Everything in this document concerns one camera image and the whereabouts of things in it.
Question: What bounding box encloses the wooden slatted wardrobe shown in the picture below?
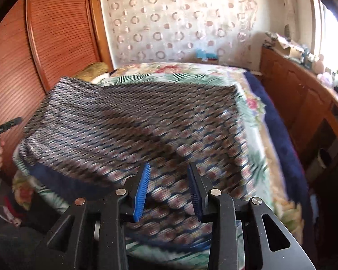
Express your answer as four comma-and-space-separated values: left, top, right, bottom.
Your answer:
0, 0, 114, 175

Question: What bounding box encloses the open cardboard box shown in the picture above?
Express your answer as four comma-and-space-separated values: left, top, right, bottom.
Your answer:
274, 38, 302, 58

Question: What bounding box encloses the navy blue bed sheet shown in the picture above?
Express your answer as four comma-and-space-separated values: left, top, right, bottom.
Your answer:
244, 72, 310, 192

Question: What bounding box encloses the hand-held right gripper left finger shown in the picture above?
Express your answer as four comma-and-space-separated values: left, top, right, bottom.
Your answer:
45, 162, 151, 270

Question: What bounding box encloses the sheer circle-patterned curtain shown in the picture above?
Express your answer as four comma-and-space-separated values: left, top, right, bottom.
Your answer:
100, 0, 258, 65

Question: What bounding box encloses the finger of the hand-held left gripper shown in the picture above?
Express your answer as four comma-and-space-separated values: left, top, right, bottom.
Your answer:
0, 117, 23, 144

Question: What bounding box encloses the white air conditioner pipe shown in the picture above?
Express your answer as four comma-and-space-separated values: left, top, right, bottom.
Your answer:
282, 0, 302, 37

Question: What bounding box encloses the navy circle-patterned shirt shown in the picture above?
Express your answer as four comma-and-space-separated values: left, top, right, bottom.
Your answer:
18, 76, 257, 248

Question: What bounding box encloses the wood-framed window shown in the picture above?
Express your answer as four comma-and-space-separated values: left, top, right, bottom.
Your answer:
310, 0, 338, 74

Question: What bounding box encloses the gold patterned pillow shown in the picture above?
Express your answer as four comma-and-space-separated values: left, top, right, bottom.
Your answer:
73, 61, 109, 82

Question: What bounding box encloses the dark waste bin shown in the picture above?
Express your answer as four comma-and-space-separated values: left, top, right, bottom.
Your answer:
307, 148, 331, 179

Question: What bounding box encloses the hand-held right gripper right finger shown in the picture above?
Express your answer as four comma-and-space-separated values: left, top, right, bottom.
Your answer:
187, 162, 316, 270

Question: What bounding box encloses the long wooden cabinet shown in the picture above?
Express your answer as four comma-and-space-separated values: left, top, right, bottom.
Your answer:
259, 46, 338, 175

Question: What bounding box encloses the blue box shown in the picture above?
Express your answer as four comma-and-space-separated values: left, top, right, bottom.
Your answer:
196, 49, 219, 62

